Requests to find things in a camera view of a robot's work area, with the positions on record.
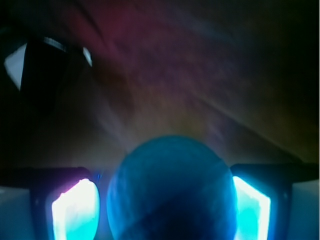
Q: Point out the brown paper bag tray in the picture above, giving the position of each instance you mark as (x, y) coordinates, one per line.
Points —
(241, 76)

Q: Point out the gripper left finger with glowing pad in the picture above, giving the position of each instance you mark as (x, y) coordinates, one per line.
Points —
(48, 204)

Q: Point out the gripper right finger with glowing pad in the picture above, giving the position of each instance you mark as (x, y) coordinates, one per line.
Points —
(277, 201)

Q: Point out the blue ball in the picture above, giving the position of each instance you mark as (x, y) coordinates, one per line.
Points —
(172, 188)

